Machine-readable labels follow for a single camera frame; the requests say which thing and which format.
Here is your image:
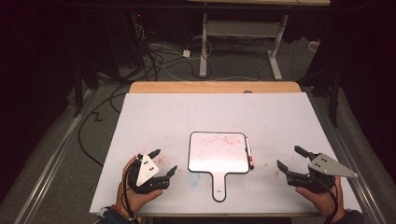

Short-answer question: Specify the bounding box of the long black floor cable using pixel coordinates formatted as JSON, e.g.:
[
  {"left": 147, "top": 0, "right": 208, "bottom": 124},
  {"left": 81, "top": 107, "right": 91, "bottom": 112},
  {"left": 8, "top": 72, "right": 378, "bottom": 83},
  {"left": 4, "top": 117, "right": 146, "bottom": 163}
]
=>
[{"left": 77, "top": 83, "right": 133, "bottom": 168}]

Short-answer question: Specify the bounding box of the small whiteboard with handle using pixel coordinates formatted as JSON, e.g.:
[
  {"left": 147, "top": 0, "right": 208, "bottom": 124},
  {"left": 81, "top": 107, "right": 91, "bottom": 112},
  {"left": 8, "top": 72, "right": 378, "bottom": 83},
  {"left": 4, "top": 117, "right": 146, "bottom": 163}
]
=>
[{"left": 187, "top": 131, "right": 251, "bottom": 203}]

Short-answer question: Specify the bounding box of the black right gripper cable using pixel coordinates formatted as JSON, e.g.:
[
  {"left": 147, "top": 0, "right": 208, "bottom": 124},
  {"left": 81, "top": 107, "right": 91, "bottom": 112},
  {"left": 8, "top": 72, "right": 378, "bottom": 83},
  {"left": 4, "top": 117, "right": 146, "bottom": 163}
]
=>
[{"left": 321, "top": 178, "right": 340, "bottom": 224}]

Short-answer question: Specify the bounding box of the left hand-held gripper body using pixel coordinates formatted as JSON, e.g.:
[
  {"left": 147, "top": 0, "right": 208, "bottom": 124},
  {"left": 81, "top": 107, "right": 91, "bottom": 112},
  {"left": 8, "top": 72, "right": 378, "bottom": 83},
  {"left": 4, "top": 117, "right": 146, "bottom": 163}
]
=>
[{"left": 126, "top": 153, "right": 171, "bottom": 195}]

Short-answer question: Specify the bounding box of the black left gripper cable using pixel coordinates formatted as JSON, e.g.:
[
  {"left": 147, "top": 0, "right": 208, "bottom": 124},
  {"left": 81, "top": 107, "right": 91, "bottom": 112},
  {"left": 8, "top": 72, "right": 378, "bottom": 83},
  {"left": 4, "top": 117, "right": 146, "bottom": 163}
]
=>
[{"left": 122, "top": 161, "right": 138, "bottom": 221}]

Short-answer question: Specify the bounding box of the person's left hand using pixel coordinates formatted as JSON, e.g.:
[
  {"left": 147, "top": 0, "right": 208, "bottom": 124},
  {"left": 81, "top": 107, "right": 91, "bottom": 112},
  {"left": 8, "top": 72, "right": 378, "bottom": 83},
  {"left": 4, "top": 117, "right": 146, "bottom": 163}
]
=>
[{"left": 115, "top": 155, "right": 163, "bottom": 216}]

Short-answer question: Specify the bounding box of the white floor cable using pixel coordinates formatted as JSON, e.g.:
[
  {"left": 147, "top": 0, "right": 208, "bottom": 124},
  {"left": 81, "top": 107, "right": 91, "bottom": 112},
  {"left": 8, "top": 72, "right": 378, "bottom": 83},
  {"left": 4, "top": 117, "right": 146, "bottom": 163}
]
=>
[{"left": 157, "top": 63, "right": 261, "bottom": 83}]

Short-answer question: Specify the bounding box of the black looped floor cable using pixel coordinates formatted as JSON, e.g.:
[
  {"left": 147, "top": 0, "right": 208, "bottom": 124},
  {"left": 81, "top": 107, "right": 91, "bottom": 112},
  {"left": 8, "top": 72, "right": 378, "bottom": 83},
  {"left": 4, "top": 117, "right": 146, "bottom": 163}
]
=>
[{"left": 162, "top": 59, "right": 214, "bottom": 80}]

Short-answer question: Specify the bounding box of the white marker with red cap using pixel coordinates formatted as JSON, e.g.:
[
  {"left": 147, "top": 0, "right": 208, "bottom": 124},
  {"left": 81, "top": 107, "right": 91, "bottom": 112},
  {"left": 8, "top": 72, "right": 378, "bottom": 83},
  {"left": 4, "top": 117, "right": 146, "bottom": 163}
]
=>
[{"left": 245, "top": 136, "right": 255, "bottom": 170}]

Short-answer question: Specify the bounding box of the white desk frame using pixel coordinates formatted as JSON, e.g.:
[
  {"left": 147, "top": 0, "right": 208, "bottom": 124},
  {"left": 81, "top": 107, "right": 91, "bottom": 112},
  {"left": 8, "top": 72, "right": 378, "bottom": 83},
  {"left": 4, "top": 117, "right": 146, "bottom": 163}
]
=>
[{"left": 186, "top": 0, "right": 332, "bottom": 81}]

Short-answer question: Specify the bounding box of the black metal stand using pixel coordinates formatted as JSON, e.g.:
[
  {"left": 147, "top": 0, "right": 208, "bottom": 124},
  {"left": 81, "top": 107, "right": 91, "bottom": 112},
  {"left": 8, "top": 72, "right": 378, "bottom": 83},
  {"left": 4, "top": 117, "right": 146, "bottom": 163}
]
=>
[{"left": 73, "top": 60, "right": 84, "bottom": 119}]

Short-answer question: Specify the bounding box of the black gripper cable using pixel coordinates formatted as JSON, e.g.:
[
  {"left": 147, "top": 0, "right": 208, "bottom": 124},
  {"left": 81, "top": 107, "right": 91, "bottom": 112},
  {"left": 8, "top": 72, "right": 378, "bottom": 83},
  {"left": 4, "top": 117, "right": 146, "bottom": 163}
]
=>
[
  {"left": 321, "top": 178, "right": 340, "bottom": 224},
  {"left": 122, "top": 161, "right": 138, "bottom": 221}
]

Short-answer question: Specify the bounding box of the person's right hand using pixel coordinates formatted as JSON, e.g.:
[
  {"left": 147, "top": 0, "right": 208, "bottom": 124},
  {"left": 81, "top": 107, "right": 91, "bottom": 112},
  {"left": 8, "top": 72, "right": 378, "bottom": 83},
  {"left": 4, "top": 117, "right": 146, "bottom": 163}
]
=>
[{"left": 295, "top": 175, "right": 346, "bottom": 218}]

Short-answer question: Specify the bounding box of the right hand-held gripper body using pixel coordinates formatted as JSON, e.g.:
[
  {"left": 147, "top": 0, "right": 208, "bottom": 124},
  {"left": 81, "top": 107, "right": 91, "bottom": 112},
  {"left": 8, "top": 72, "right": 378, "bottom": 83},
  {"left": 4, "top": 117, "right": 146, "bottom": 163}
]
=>
[{"left": 286, "top": 151, "right": 360, "bottom": 194}]

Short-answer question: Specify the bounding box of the white box on floor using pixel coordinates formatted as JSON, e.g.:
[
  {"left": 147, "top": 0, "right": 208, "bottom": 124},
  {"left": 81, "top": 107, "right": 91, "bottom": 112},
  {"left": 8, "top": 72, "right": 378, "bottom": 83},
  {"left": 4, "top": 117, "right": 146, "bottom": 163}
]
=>
[{"left": 307, "top": 39, "right": 321, "bottom": 53}]

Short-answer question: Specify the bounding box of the metal floor rail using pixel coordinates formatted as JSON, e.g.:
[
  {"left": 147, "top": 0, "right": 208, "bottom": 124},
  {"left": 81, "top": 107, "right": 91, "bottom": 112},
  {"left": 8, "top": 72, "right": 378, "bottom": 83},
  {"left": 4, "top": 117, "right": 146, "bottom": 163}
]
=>
[
  {"left": 311, "top": 92, "right": 389, "bottom": 224},
  {"left": 13, "top": 89, "right": 95, "bottom": 224}
]

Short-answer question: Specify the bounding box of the wooden table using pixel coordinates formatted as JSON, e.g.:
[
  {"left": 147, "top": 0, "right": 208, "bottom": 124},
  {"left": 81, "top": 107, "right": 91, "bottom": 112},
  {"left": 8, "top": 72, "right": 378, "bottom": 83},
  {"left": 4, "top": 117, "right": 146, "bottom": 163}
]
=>
[{"left": 128, "top": 80, "right": 303, "bottom": 94}]

